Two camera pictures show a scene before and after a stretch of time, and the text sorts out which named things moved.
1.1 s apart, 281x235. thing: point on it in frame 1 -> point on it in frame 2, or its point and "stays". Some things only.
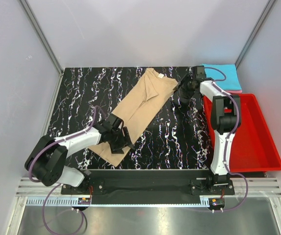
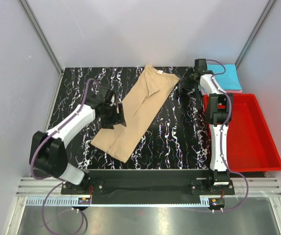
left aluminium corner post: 56,62 stays
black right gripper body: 186,88 -> 187,78
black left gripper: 125,141 -> 108,124
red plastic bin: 252,148 stays
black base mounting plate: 150,183 stays
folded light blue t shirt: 225,75 stays
